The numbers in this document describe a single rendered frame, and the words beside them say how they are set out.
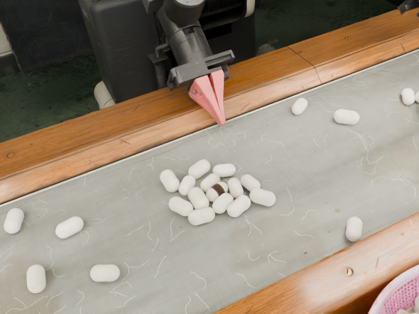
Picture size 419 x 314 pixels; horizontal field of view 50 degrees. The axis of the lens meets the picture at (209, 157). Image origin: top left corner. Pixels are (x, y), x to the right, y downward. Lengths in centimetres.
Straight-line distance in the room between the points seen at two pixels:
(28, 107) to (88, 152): 167
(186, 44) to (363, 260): 40
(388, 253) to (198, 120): 35
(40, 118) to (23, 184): 156
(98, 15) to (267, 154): 86
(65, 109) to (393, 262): 190
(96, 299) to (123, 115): 31
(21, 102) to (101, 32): 107
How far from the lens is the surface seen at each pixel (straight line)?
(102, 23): 140
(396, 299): 52
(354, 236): 55
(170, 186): 60
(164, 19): 73
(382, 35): 91
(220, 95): 68
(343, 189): 62
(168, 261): 55
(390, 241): 54
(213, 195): 58
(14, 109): 237
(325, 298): 49
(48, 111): 227
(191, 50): 69
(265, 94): 75
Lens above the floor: 118
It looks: 42 degrees down
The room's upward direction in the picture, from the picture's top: 8 degrees counter-clockwise
